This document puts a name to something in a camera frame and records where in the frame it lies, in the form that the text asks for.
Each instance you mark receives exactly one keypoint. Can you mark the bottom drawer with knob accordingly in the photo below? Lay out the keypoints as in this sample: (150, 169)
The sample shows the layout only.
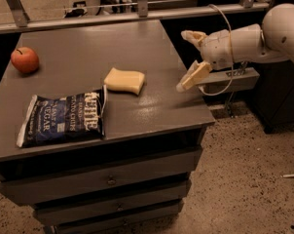
(110, 221)

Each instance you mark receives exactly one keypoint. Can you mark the grey drawer cabinet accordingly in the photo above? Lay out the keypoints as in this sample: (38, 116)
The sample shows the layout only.
(99, 137)

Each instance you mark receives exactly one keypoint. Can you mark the grey metal rail frame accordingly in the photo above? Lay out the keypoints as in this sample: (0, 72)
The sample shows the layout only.
(16, 19)

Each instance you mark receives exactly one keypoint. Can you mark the drawer with knob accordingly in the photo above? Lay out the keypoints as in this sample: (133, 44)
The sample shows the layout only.
(116, 203)
(110, 221)
(39, 189)

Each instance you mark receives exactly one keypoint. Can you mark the white stick on floor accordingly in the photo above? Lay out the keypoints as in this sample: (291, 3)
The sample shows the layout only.
(288, 176)

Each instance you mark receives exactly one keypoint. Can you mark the top drawer with knob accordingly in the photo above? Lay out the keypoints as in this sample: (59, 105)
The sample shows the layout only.
(39, 189)

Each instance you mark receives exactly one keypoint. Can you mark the blue chip bag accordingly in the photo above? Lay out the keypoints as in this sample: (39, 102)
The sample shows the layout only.
(63, 119)

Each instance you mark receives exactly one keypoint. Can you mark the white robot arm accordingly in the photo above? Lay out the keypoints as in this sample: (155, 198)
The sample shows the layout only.
(268, 42)

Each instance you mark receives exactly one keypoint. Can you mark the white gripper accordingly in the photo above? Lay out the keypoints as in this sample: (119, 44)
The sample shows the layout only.
(217, 49)

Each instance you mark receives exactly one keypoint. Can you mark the red apple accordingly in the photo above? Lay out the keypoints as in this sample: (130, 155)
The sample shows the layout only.
(25, 60)

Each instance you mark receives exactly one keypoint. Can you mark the middle drawer with knob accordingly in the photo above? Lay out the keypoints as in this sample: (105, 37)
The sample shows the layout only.
(116, 203)

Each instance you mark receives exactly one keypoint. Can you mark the yellow sponge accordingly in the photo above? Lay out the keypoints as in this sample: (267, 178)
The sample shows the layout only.
(124, 81)

